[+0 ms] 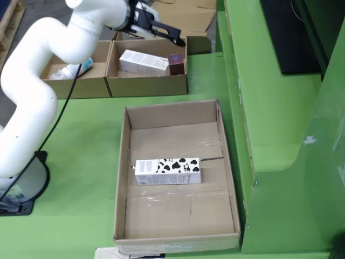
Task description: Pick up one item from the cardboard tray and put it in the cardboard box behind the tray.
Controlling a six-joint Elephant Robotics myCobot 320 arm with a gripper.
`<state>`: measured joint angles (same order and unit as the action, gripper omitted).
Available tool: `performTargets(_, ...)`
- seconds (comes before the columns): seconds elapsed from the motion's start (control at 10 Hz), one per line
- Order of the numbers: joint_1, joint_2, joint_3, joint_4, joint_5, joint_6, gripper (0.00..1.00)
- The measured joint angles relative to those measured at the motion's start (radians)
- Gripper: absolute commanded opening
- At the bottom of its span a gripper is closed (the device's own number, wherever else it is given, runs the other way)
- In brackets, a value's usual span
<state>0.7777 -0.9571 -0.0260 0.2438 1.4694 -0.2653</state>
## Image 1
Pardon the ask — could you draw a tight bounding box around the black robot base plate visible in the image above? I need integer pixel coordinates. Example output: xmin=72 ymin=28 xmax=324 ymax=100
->
xmin=0 ymin=151 xmax=51 ymax=216

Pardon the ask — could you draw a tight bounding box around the crumpled white paper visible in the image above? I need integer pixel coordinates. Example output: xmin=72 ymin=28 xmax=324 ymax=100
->
xmin=94 ymin=247 xmax=165 ymax=259

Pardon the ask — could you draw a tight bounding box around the flattened cardboard sheet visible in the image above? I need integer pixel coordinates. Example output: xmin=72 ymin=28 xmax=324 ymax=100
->
xmin=128 ymin=0 xmax=217 ymax=38

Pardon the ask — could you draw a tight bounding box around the crumpled clear plastic bag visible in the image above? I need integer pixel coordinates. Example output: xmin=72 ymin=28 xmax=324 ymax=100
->
xmin=48 ymin=69 xmax=71 ymax=80

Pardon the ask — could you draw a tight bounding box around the glossy black screen panel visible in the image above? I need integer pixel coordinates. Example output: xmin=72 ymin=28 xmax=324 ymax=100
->
xmin=260 ymin=0 xmax=330 ymax=76

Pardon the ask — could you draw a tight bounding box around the long black camera cable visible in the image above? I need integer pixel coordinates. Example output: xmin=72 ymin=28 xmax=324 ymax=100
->
xmin=0 ymin=63 xmax=83 ymax=203

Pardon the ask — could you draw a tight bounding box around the shallow cardboard tray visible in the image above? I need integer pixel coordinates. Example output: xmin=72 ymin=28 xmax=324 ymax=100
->
xmin=113 ymin=98 xmax=242 ymax=254

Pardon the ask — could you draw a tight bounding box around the cow print carton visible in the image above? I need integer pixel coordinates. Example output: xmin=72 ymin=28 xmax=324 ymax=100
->
xmin=134 ymin=158 xmax=202 ymax=186

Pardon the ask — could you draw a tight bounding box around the green metal machine housing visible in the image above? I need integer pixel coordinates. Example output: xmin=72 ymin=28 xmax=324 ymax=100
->
xmin=215 ymin=0 xmax=345 ymax=254

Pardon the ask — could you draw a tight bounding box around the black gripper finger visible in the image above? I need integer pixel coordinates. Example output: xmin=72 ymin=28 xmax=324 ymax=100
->
xmin=150 ymin=29 xmax=187 ymax=47
xmin=153 ymin=21 xmax=182 ymax=38

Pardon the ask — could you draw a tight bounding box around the white teal bottle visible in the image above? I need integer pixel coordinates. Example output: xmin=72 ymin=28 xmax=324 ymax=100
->
xmin=63 ymin=57 xmax=94 ymax=79

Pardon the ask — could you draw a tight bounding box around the wooden pallet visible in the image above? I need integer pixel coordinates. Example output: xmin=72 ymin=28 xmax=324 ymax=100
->
xmin=0 ymin=0 xmax=26 ymax=56

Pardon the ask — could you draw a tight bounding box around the small maroon box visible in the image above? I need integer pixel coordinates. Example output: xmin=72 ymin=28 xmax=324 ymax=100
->
xmin=168 ymin=53 xmax=187 ymax=76

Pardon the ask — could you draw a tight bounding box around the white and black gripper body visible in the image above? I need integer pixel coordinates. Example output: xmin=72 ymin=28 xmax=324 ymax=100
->
xmin=126 ymin=0 xmax=162 ymax=40

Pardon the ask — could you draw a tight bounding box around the tall white product box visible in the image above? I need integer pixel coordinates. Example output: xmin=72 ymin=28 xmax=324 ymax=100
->
xmin=118 ymin=49 xmax=170 ymax=78

